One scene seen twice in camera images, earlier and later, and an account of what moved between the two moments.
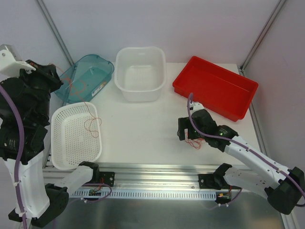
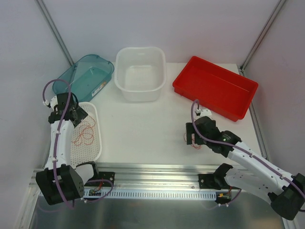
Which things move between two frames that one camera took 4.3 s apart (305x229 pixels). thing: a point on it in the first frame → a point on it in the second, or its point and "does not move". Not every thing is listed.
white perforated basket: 76,135 does not move
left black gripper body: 44,74 → 77,115
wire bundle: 196,143 does not move
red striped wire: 86,105 → 86,133
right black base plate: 211,181 does not move
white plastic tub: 140,73 does not move
